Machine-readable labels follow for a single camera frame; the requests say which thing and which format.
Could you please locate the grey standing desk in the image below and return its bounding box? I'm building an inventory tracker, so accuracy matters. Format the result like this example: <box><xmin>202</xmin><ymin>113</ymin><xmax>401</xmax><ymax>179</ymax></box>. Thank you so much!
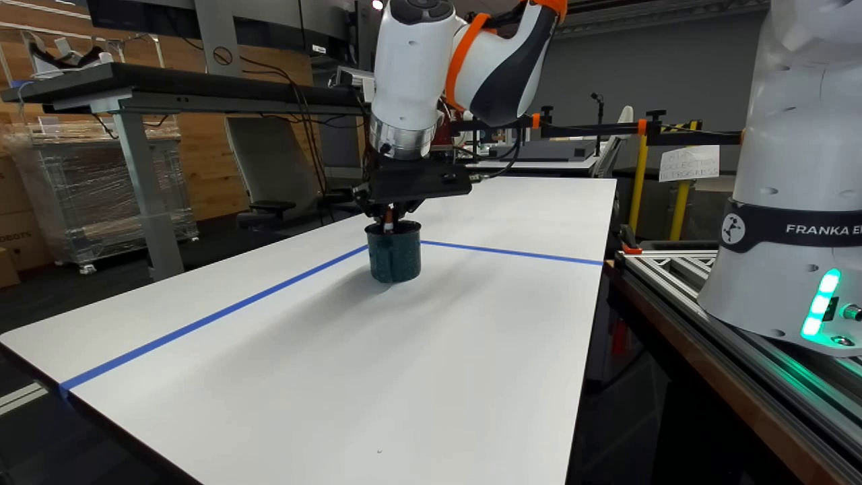
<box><xmin>2</xmin><ymin>61</ymin><xmax>374</xmax><ymax>279</ymax></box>

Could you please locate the plastic wrapped pallet cage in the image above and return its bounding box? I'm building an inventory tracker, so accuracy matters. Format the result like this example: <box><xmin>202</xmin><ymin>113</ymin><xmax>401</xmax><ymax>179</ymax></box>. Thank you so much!
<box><xmin>9</xmin><ymin>132</ymin><xmax>199</xmax><ymax>267</ymax></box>

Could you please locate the short yellow post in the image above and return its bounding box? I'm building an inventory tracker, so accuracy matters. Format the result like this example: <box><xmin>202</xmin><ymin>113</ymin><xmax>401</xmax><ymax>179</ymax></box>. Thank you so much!
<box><xmin>669</xmin><ymin>179</ymin><xmax>695</xmax><ymax>243</ymax></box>

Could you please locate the tall yellow post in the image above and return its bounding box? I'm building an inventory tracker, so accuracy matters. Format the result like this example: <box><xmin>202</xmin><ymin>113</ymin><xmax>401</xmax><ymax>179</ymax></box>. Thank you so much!
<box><xmin>627</xmin><ymin>117</ymin><xmax>653</xmax><ymax>240</ymax></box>

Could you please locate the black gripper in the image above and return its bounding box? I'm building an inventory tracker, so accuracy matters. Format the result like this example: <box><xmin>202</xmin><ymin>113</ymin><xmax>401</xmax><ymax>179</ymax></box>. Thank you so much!
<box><xmin>350</xmin><ymin>147</ymin><xmax>474</xmax><ymax>235</ymax></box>

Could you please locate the white paper sign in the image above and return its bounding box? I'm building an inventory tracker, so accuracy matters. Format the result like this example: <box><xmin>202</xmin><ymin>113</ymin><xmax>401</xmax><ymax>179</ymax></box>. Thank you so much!
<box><xmin>657</xmin><ymin>142</ymin><xmax>722</xmax><ymax>185</ymax></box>

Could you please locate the blue tape line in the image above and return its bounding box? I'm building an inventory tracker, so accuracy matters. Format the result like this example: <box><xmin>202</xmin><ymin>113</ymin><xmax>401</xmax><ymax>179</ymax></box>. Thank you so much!
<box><xmin>56</xmin><ymin>236</ymin><xmax>607</xmax><ymax>392</ymax></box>

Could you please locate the aluminium rail base frame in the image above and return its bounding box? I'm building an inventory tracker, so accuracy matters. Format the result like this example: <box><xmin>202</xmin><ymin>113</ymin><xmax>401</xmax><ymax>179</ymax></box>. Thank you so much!
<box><xmin>610</xmin><ymin>248</ymin><xmax>862</xmax><ymax>470</ymax></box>

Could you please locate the dark teal mug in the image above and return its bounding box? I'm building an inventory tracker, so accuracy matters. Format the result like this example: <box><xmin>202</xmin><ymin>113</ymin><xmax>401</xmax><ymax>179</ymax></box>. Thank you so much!
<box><xmin>365</xmin><ymin>220</ymin><xmax>427</xmax><ymax>287</ymax></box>

